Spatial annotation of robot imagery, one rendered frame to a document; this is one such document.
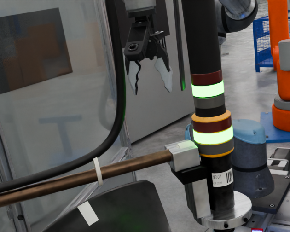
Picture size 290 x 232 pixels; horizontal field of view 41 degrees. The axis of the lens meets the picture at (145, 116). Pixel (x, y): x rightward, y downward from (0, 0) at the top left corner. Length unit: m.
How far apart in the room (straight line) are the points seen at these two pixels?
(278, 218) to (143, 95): 3.54
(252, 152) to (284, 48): 3.06
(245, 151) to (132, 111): 3.45
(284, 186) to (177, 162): 1.00
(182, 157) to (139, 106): 4.31
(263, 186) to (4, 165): 0.80
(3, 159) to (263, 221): 0.82
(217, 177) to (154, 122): 4.50
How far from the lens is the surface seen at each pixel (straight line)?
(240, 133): 1.26
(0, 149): 1.20
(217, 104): 0.42
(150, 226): 0.59
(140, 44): 0.91
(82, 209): 0.58
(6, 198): 0.42
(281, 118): 4.55
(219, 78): 0.42
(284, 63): 4.32
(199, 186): 0.45
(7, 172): 1.22
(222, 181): 0.45
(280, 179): 1.44
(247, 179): 1.32
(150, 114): 4.87
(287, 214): 1.42
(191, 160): 0.43
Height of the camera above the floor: 1.71
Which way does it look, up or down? 17 degrees down
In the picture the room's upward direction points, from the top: 10 degrees counter-clockwise
